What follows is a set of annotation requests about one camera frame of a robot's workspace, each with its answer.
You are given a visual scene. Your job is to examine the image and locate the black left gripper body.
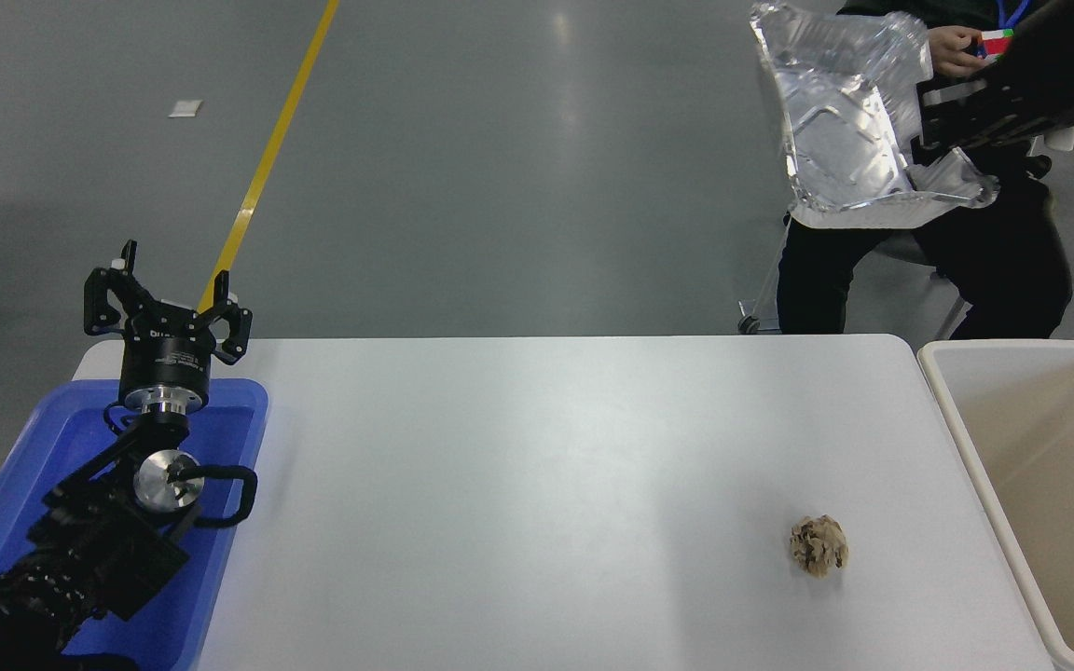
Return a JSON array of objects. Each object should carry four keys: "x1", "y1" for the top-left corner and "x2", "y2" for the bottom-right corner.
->
[{"x1": 118, "y1": 303, "x2": 221, "y2": 397}]

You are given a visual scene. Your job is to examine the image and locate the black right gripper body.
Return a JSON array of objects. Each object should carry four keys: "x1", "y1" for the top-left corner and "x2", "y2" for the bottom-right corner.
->
[{"x1": 1003, "y1": 0, "x2": 1074, "y2": 127}]

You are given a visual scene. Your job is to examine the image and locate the silver foil tray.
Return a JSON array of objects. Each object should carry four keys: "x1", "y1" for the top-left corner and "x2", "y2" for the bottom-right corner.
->
[{"x1": 750, "y1": 0, "x2": 1001, "y2": 230}]

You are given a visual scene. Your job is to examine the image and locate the person's right hand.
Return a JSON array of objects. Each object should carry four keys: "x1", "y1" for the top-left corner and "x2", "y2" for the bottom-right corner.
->
[{"x1": 929, "y1": 26, "x2": 992, "y2": 78}]

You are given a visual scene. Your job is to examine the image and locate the person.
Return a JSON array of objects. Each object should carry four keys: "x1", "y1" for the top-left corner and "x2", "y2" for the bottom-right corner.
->
[{"x1": 775, "y1": 0, "x2": 1074, "y2": 341}]

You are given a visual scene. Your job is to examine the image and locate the blue plastic tray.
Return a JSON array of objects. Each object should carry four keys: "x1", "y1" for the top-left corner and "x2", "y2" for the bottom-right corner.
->
[{"x1": 0, "y1": 377, "x2": 269, "y2": 671}]

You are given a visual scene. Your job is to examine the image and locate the large pale bin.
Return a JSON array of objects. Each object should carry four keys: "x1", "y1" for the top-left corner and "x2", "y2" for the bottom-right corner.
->
[{"x1": 916, "y1": 339, "x2": 1074, "y2": 671}]

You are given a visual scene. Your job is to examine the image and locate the crumpled tan paper ball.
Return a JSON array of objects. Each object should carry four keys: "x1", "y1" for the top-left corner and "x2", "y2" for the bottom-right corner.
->
[{"x1": 788, "y1": 514, "x2": 850, "y2": 579}]

